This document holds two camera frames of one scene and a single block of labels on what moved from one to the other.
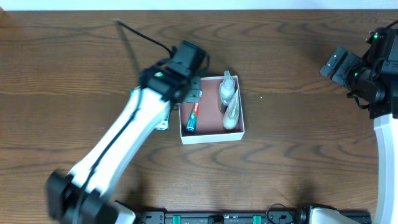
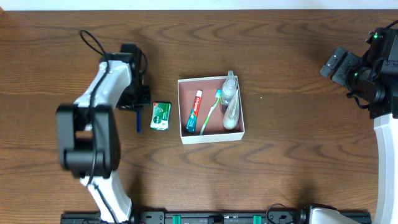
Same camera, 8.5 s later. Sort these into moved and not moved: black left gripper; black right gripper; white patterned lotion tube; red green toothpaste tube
Moved: black left gripper
Not moved: red green toothpaste tube; black right gripper; white patterned lotion tube
